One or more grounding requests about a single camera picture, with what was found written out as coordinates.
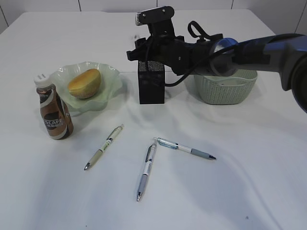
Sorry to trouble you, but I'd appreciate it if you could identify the black blue right robot arm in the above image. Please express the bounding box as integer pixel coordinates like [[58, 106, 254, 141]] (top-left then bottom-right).
[[127, 34, 307, 111]]

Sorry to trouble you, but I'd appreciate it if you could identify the black mesh pen holder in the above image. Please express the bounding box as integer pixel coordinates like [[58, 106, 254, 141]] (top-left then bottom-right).
[[137, 61, 165, 104]]

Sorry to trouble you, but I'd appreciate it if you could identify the clear grey right pen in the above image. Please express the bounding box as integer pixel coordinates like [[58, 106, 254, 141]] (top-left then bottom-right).
[[154, 138, 216, 160]]

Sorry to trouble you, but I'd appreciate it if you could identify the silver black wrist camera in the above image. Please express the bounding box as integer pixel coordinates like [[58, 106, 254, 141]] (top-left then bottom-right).
[[135, 6, 175, 37]]

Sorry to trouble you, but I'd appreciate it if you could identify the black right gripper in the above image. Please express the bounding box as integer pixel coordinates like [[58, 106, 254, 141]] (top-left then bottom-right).
[[127, 35, 216, 75]]

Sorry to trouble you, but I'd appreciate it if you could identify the sugared bread bun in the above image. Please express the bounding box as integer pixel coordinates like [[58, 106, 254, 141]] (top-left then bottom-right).
[[68, 69, 101, 99]]

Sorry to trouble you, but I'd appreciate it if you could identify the green plastic woven basket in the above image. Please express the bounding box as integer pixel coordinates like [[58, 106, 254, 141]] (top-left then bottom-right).
[[194, 69, 258, 105]]

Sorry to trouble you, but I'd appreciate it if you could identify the black camera cable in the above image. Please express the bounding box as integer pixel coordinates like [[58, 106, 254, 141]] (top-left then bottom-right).
[[143, 20, 240, 87]]

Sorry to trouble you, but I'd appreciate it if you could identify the white grey middle pen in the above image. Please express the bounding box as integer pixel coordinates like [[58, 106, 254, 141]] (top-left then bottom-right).
[[137, 141, 157, 202]]

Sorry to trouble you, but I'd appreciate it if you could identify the green glass ruffled plate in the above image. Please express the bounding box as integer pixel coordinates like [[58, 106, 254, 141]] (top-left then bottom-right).
[[50, 61, 122, 116]]

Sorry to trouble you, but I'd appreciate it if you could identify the brown Nescafe coffee bottle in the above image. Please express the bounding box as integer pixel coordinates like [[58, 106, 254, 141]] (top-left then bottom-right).
[[34, 74, 73, 140]]

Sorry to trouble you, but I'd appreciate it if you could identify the beige grip pen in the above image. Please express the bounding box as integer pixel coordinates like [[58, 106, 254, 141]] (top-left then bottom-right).
[[84, 124, 124, 171]]

